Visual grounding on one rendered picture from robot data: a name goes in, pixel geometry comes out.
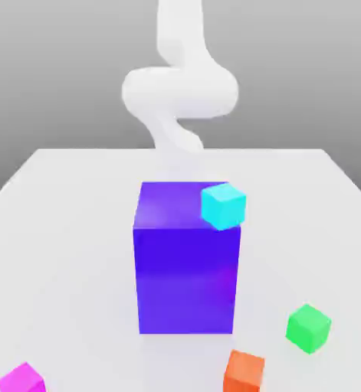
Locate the small cyan cube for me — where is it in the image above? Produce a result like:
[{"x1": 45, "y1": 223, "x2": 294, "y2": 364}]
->
[{"x1": 200, "y1": 182, "x2": 248, "y2": 231}]

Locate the small orange cube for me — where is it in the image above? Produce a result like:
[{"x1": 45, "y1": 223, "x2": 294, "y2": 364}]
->
[{"x1": 222, "y1": 349, "x2": 266, "y2": 392}]

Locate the large purple box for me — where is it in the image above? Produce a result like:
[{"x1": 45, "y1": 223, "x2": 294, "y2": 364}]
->
[{"x1": 132, "y1": 181, "x2": 241, "y2": 335}]

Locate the small green cube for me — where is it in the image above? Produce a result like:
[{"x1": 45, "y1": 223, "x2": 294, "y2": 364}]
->
[{"x1": 284, "y1": 303, "x2": 333, "y2": 355}]

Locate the small magenta cube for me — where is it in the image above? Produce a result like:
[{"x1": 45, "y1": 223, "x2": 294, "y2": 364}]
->
[{"x1": 0, "y1": 361, "x2": 47, "y2": 392}]

